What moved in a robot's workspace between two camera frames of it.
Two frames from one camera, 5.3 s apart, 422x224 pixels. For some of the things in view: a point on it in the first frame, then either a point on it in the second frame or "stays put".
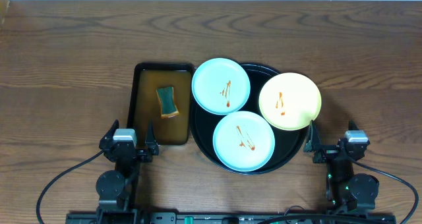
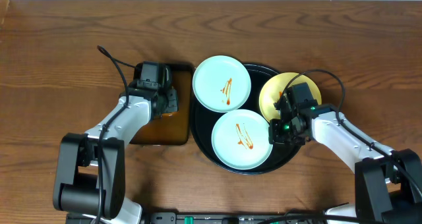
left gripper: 130,152 -> 172,101
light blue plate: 244,141 stays put
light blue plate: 221,86 stays put
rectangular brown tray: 144,106 stays put
